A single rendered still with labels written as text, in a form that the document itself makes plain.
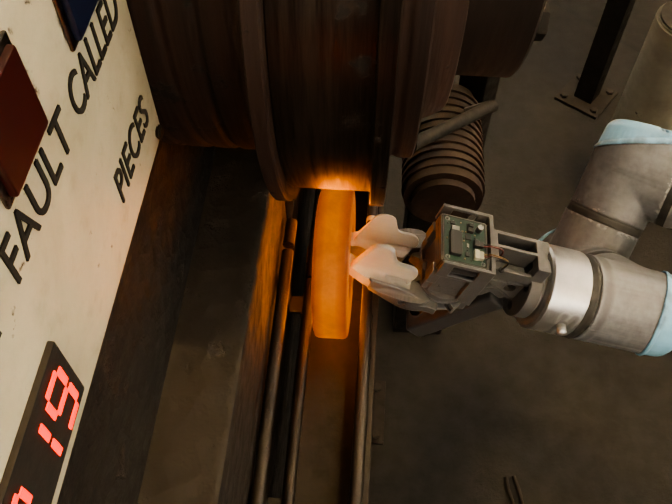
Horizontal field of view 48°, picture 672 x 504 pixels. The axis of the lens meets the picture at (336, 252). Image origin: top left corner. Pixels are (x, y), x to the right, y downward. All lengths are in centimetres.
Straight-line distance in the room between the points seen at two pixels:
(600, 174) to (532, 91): 119
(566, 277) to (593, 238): 15
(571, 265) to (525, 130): 122
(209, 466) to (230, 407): 4
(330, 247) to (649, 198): 38
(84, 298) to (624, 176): 67
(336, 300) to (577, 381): 96
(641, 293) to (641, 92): 82
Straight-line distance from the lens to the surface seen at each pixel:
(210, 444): 55
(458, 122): 116
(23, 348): 30
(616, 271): 80
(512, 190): 183
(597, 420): 157
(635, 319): 81
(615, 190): 90
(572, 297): 77
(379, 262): 72
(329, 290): 69
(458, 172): 114
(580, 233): 91
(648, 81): 156
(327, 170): 46
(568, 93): 209
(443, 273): 71
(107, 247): 37
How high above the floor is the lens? 138
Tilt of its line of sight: 55 degrees down
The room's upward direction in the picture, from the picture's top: straight up
